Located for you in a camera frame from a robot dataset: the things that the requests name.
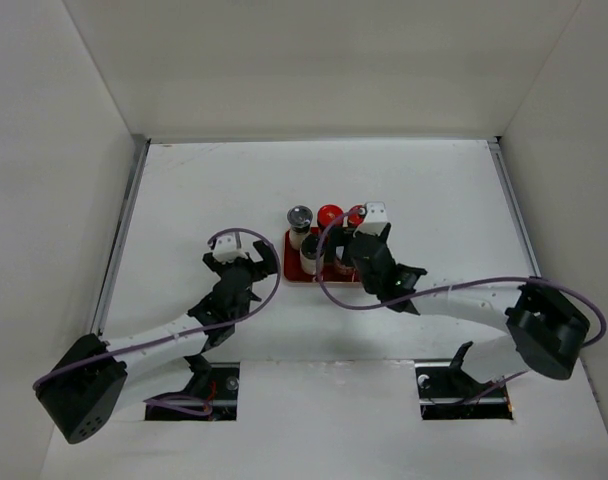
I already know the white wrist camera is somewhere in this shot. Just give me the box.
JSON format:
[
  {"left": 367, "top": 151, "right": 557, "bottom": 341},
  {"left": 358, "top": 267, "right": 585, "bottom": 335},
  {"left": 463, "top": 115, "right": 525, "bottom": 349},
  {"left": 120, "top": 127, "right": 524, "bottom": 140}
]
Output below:
[
  {"left": 356, "top": 201, "right": 389, "bottom": 236},
  {"left": 209, "top": 232, "right": 248, "bottom": 264}
]

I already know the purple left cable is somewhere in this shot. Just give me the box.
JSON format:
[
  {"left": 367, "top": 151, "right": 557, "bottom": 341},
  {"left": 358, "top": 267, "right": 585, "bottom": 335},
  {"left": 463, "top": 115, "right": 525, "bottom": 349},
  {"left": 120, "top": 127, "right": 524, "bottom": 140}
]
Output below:
[{"left": 32, "top": 228, "right": 281, "bottom": 419}]

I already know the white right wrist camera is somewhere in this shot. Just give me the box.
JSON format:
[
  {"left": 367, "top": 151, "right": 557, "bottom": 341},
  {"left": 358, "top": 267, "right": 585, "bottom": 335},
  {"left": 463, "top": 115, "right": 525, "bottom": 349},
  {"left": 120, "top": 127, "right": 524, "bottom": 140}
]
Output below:
[{"left": 356, "top": 201, "right": 389, "bottom": 236}]

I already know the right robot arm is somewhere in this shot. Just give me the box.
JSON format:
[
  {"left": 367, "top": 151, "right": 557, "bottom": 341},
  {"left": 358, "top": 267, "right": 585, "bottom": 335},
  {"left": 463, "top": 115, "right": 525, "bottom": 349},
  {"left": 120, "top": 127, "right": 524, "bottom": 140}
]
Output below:
[{"left": 324, "top": 227, "right": 590, "bottom": 396}]

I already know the short red-lid chili jar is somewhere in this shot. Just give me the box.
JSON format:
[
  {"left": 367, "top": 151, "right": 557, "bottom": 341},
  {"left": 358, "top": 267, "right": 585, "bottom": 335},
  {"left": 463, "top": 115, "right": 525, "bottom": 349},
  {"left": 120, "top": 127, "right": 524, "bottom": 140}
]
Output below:
[{"left": 316, "top": 204, "right": 344, "bottom": 241}]

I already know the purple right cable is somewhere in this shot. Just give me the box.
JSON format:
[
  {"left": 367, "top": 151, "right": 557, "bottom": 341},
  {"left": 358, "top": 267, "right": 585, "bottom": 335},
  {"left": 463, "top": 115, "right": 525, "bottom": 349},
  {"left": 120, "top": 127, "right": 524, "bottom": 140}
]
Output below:
[{"left": 313, "top": 209, "right": 608, "bottom": 406}]

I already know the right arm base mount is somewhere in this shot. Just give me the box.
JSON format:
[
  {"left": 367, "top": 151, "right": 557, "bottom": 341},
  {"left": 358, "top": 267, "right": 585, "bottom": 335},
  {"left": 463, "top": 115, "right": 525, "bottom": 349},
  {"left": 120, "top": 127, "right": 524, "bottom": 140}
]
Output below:
[{"left": 415, "top": 342, "right": 513, "bottom": 421}]

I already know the tall red-lid sauce jar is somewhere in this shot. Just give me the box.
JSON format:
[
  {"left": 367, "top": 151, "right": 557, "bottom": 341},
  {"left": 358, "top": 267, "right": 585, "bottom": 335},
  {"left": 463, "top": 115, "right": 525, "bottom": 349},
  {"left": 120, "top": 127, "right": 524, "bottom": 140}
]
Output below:
[{"left": 346, "top": 205, "right": 367, "bottom": 230}]

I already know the white-lid jar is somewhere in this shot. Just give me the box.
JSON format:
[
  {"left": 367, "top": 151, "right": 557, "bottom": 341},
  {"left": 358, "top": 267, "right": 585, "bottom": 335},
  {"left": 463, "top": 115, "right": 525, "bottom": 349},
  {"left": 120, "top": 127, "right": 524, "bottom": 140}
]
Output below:
[{"left": 334, "top": 257, "right": 356, "bottom": 278}]

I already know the purple cable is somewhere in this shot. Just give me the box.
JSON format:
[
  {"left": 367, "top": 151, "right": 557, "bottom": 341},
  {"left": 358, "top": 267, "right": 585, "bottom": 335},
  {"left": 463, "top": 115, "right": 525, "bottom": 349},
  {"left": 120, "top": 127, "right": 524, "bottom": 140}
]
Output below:
[
  {"left": 313, "top": 209, "right": 608, "bottom": 406},
  {"left": 32, "top": 228, "right": 281, "bottom": 419}
]

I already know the red lacquer tray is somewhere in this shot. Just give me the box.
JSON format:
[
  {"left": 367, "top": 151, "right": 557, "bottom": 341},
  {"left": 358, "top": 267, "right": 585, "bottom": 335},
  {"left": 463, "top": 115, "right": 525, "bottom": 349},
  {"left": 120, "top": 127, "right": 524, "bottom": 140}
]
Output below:
[{"left": 282, "top": 230, "right": 361, "bottom": 287}]

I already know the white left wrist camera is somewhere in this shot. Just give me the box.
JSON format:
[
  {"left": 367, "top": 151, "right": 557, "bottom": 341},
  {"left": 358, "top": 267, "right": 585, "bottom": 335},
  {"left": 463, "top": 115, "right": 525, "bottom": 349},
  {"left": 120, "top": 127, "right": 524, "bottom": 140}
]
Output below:
[{"left": 209, "top": 232, "right": 248, "bottom": 264}]

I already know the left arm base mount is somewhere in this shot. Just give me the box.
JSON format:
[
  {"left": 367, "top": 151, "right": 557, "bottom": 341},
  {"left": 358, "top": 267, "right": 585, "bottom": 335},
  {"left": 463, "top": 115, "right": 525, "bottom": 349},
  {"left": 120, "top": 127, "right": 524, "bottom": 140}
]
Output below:
[{"left": 144, "top": 357, "right": 241, "bottom": 422}]

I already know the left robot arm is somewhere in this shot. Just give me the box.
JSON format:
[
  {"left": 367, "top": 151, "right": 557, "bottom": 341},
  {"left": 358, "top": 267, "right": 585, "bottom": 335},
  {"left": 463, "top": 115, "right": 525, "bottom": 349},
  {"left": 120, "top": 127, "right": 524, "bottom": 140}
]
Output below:
[{"left": 33, "top": 234, "right": 280, "bottom": 445}]

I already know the glass salt grinder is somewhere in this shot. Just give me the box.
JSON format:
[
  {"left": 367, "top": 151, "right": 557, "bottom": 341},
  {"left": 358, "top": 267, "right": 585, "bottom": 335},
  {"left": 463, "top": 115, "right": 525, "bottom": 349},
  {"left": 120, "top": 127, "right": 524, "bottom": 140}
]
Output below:
[{"left": 286, "top": 205, "right": 313, "bottom": 250}]

